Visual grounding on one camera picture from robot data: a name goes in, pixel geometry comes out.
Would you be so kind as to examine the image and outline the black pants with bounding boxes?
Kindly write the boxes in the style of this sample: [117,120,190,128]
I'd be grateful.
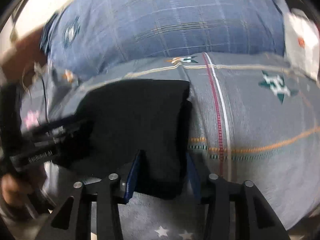
[54,79,192,199]

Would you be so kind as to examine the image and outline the person's left hand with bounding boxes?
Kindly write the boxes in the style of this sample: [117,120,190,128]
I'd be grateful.
[1,172,47,208]

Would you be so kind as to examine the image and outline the grey patterned bed sheet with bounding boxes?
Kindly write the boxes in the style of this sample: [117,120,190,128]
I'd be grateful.
[21,53,319,239]

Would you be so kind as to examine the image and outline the brown wooden headboard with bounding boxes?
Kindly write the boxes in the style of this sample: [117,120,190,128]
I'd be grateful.
[1,25,47,87]

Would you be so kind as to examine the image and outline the blue plaid pillow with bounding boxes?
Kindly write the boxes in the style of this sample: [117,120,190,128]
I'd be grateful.
[40,0,285,79]

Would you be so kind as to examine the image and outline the white paper bag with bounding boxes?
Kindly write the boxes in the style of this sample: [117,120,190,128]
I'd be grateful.
[284,8,319,81]

